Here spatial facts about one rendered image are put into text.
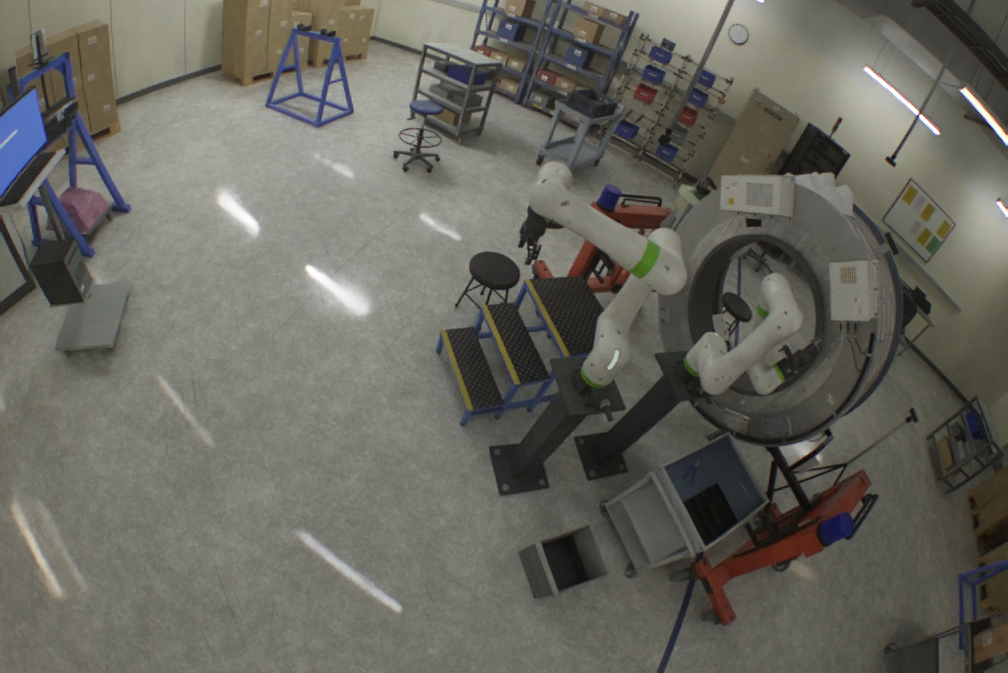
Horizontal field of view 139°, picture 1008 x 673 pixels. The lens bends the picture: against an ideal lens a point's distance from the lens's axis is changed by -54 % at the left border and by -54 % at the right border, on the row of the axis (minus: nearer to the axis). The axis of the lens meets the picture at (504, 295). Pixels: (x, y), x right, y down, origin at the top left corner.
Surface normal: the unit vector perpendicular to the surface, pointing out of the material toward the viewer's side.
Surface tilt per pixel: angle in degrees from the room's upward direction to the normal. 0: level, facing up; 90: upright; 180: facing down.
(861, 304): 90
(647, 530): 0
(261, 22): 90
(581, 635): 0
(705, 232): 90
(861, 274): 90
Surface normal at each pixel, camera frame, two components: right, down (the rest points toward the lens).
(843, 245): -0.90, 0.07
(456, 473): 0.27, -0.68
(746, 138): -0.48, 0.52
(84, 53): 0.84, 0.51
